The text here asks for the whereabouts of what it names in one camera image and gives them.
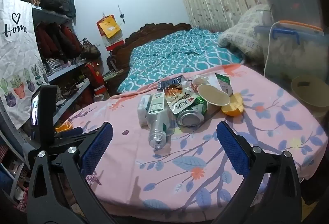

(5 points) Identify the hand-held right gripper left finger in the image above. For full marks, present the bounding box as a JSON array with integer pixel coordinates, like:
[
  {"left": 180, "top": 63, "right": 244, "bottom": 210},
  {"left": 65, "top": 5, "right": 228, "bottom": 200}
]
[{"left": 27, "top": 121, "right": 121, "bottom": 224}]

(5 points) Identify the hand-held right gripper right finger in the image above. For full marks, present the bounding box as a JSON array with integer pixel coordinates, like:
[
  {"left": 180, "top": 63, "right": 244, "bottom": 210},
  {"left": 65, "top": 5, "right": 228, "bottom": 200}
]
[{"left": 211, "top": 121, "right": 309, "bottom": 224}]

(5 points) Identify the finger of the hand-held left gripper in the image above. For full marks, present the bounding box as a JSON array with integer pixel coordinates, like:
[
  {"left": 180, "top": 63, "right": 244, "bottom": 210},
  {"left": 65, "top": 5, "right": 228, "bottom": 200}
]
[{"left": 55, "top": 126, "right": 85, "bottom": 138}]

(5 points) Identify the orange peel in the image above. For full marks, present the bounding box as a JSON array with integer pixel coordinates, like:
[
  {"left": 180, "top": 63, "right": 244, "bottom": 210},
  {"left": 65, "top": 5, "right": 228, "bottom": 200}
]
[{"left": 221, "top": 92, "right": 244, "bottom": 117}]

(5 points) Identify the green drink can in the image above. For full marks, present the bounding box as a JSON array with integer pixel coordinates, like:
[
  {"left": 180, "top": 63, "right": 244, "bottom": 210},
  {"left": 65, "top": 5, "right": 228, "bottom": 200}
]
[{"left": 176, "top": 101, "right": 209, "bottom": 127}]

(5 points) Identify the paper cup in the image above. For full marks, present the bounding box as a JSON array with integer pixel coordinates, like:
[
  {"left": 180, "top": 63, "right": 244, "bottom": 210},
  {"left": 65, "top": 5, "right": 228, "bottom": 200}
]
[{"left": 197, "top": 83, "right": 231, "bottom": 106}]

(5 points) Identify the small white carton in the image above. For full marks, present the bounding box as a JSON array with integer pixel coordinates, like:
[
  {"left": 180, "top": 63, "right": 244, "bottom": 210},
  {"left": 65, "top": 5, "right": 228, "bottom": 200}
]
[{"left": 137, "top": 94, "right": 152, "bottom": 127}]

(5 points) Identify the clear plastic bottle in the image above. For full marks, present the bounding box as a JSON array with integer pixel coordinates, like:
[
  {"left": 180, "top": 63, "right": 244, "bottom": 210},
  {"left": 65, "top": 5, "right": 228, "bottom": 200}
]
[{"left": 146, "top": 92, "right": 171, "bottom": 150}]

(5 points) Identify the green white carton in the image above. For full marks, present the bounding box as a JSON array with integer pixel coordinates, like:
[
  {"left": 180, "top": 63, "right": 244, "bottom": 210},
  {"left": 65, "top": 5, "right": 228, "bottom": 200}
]
[{"left": 214, "top": 73, "right": 233, "bottom": 97}]

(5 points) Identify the orange white snack pouch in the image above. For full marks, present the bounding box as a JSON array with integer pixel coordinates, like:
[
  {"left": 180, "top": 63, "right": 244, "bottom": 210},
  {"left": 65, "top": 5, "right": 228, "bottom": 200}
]
[{"left": 164, "top": 87, "right": 199, "bottom": 114}]

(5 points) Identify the white paper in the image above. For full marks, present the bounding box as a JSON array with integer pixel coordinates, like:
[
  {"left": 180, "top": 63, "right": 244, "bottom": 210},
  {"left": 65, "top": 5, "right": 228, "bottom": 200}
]
[{"left": 181, "top": 76, "right": 211, "bottom": 89}]

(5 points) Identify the beige round bin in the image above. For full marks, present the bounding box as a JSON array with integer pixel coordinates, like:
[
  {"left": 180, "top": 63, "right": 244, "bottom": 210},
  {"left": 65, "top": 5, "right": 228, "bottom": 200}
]
[{"left": 291, "top": 75, "right": 329, "bottom": 118}]

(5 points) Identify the blue wrapper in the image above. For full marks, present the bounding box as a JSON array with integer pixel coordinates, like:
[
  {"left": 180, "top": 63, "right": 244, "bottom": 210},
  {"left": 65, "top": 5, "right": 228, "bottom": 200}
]
[{"left": 157, "top": 77, "right": 183, "bottom": 91}]

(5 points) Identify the pink floral tablecloth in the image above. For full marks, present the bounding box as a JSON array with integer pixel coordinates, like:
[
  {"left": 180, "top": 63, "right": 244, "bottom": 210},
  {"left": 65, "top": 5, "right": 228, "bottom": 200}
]
[{"left": 55, "top": 63, "right": 328, "bottom": 214}]

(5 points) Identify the red gift box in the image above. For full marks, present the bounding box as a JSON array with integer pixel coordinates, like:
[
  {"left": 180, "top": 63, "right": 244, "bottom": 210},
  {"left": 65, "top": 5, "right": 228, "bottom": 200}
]
[{"left": 85, "top": 61, "right": 107, "bottom": 97}]

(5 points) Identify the white printed cloth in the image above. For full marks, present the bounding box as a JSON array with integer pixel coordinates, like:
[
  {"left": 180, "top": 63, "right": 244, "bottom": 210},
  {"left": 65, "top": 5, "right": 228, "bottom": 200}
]
[{"left": 0, "top": 0, "right": 50, "bottom": 129}]

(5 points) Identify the dark red handbag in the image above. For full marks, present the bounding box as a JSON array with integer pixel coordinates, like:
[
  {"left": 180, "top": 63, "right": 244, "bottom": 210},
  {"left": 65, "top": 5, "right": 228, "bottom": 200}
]
[
  {"left": 35, "top": 24, "right": 61, "bottom": 60},
  {"left": 58, "top": 24, "right": 81, "bottom": 59}
]

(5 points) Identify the brown handbag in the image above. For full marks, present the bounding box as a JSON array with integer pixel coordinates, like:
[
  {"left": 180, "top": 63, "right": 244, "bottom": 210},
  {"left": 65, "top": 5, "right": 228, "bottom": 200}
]
[{"left": 80, "top": 38, "right": 101, "bottom": 60}]

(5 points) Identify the grey metal shelf rack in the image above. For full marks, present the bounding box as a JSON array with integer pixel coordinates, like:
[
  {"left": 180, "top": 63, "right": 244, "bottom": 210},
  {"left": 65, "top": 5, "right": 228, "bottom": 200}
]
[{"left": 0, "top": 0, "right": 93, "bottom": 204}]

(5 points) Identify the teal patterned blanket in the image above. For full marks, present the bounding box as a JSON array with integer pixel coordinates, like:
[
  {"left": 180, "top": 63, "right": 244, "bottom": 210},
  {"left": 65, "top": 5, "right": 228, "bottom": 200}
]
[{"left": 117, "top": 27, "right": 244, "bottom": 94}]

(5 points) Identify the clear storage box blue lid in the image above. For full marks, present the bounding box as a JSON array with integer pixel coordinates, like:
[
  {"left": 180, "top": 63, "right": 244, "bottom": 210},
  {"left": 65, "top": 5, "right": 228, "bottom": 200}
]
[{"left": 254, "top": 22, "right": 329, "bottom": 86}]

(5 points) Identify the checked pillow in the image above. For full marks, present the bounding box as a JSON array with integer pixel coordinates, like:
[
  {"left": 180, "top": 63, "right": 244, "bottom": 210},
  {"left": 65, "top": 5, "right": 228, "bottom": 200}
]
[{"left": 217, "top": 4, "right": 274, "bottom": 56}]

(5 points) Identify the black hanging ornament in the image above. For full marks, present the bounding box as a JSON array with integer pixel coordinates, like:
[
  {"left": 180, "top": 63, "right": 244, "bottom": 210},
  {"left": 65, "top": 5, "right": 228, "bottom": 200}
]
[{"left": 117, "top": 4, "right": 126, "bottom": 24}]

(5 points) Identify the orange trimmed flat device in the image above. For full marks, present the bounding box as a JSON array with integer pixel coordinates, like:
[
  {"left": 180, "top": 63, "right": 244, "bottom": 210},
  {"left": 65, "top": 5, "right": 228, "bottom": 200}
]
[{"left": 279, "top": 20, "right": 325, "bottom": 32}]

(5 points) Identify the white cable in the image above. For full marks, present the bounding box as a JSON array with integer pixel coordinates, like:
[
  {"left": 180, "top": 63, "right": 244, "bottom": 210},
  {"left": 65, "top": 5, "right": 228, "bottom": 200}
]
[{"left": 263, "top": 21, "right": 282, "bottom": 77}]

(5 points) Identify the red yellow wall calendar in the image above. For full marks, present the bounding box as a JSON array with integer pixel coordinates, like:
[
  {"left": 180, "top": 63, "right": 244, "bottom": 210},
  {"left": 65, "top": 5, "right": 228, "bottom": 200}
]
[{"left": 96, "top": 15, "right": 125, "bottom": 51}]

